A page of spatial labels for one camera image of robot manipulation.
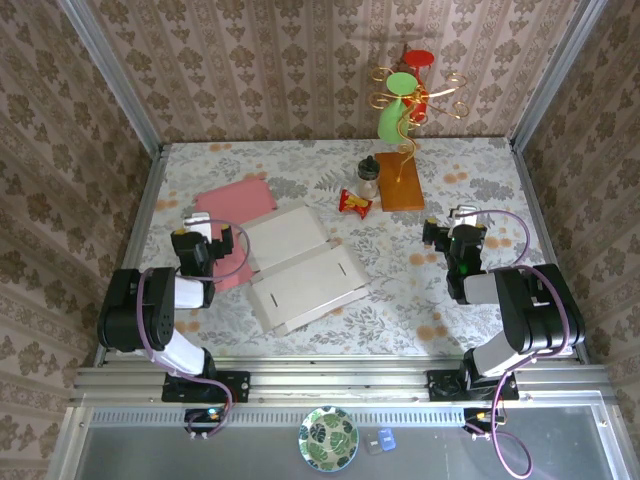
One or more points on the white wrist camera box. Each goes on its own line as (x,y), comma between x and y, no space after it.
(196,223)
(463,214)

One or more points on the small blue card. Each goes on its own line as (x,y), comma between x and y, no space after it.
(387,438)

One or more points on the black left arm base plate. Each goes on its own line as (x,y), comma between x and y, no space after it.
(235,387)

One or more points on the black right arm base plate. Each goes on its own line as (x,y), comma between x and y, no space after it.
(440,387)

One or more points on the glass jar with black lid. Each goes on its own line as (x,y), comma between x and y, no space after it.
(368,177)

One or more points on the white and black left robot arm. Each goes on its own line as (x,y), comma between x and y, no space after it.
(135,310)

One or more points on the white paper box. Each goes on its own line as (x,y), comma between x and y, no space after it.
(300,270)

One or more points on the red snack packet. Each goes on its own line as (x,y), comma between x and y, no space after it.
(356,202)

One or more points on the aluminium table side rail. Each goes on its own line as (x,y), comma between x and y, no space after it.
(151,190)
(530,190)

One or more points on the leaf pattern bowl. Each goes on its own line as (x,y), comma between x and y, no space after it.
(328,438)

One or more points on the floral tablecloth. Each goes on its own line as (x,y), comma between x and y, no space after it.
(400,310)

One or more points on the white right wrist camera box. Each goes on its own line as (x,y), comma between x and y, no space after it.
(463,214)

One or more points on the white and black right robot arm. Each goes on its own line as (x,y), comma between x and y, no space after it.
(540,310)

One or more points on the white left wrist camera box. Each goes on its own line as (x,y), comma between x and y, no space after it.
(196,223)

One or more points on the aluminium frame post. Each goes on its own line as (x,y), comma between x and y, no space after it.
(555,75)
(112,75)

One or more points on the long aluminium frame rail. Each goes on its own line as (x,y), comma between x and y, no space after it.
(340,385)

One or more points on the small black controller board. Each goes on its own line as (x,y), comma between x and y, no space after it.
(480,417)
(205,417)

